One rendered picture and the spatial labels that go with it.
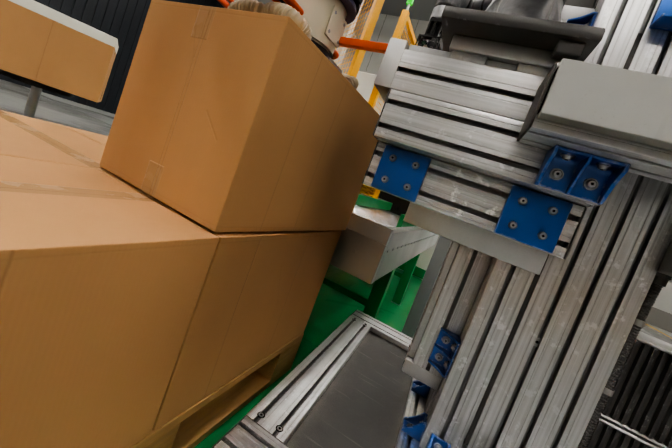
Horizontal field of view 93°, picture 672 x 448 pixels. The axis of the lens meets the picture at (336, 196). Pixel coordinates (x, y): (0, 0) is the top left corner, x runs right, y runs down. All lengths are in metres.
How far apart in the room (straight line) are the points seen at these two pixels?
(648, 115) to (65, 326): 0.71
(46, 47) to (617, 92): 2.46
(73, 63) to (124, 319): 2.04
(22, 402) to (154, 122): 0.49
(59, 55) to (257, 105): 1.97
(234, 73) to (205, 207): 0.25
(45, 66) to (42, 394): 2.09
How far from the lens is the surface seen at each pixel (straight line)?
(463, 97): 0.59
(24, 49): 2.51
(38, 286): 0.48
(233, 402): 1.10
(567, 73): 0.49
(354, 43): 0.96
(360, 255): 1.17
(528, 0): 0.67
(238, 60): 0.66
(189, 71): 0.74
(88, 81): 2.47
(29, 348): 0.52
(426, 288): 1.71
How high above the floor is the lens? 0.72
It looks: 4 degrees down
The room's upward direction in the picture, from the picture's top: 21 degrees clockwise
